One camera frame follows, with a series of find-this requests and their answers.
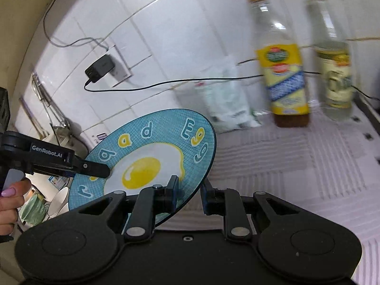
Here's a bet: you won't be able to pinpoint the blue fried egg plate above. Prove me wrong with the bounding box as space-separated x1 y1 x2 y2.
68 109 216 210

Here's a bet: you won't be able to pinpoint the person's left hand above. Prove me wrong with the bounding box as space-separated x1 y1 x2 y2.
0 178 32 236

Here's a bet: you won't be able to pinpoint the hanging metal utensils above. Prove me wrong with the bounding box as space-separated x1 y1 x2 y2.
18 71 73 147

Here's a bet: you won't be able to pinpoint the green cloth item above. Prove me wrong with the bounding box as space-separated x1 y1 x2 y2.
19 192 48 226

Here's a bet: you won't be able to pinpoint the white bowl near cooker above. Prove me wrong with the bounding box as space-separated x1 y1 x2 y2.
48 187 70 218

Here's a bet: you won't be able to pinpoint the white plastic bag of seasoning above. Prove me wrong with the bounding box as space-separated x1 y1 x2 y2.
175 56 261 133

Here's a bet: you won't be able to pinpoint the black power adapter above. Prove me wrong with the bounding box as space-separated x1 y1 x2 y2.
84 54 115 85

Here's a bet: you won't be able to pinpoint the striped white table mat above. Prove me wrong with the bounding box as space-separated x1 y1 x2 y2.
165 100 380 285

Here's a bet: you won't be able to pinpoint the yellow label oil bottle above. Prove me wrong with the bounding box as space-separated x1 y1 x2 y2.
248 0 310 128

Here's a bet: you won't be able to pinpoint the clear vinegar bottle green label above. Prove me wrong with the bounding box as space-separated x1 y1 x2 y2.
307 0 354 121

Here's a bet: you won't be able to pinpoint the black power cable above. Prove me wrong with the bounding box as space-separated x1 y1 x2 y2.
83 58 380 102

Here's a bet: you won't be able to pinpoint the white wall socket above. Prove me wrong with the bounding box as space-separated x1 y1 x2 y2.
104 46 132 88

